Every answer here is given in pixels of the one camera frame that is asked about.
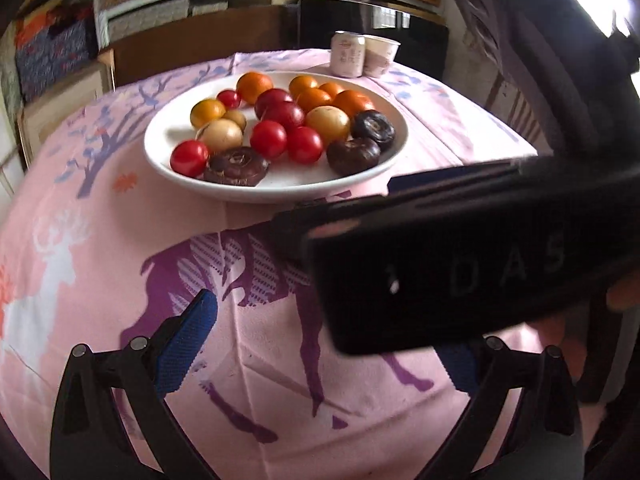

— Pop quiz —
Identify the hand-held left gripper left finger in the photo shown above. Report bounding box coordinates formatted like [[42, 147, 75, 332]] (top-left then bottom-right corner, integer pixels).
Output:
[[49, 287, 221, 480]]

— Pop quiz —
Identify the dark brown wooden board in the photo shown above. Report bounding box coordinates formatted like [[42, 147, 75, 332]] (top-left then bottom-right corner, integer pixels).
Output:
[[112, 7, 301, 93]]

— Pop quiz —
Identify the beige framed picture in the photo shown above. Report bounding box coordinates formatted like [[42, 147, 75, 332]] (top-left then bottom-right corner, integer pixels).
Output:
[[17, 65, 113, 161]]

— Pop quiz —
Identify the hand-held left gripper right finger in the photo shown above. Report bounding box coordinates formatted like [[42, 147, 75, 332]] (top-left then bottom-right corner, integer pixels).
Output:
[[415, 336, 585, 480]]

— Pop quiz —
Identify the dark water chestnut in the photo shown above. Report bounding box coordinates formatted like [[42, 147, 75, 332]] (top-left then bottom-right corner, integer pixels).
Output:
[[326, 137, 382, 178], [350, 110, 396, 151], [203, 147, 271, 187]]

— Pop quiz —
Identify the white metal shelf rack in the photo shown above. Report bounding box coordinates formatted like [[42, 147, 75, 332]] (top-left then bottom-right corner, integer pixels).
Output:
[[95, 0, 446, 43]]

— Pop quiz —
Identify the white round plate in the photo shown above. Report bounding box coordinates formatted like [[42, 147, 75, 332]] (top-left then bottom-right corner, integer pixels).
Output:
[[144, 71, 410, 204]]

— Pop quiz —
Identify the person's right hand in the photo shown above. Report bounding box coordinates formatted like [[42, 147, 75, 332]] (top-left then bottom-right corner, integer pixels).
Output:
[[606, 272, 640, 312]]

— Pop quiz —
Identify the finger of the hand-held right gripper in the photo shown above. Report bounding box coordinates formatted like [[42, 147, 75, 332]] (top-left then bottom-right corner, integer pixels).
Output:
[[272, 193, 392, 268], [388, 156, 552, 196]]

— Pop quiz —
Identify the pile of blue patterned boxes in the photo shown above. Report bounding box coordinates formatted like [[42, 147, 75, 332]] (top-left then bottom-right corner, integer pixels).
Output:
[[14, 0, 98, 103]]

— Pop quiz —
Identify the group of red tomatoes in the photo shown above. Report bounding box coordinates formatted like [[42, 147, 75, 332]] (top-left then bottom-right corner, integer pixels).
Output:
[[169, 89, 324, 178]]

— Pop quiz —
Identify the pale yellow round fruit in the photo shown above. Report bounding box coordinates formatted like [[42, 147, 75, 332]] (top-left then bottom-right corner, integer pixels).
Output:
[[305, 106, 351, 143], [196, 119, 244, 153]]

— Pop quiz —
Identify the pink deer print tablecloth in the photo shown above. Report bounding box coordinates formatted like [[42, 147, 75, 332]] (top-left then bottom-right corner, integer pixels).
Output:
[[0, 49, 581, 480]]

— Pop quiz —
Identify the white paper cup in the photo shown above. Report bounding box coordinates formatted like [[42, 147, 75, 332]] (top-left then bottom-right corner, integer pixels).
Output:
[[362, 35, 402, 78]]

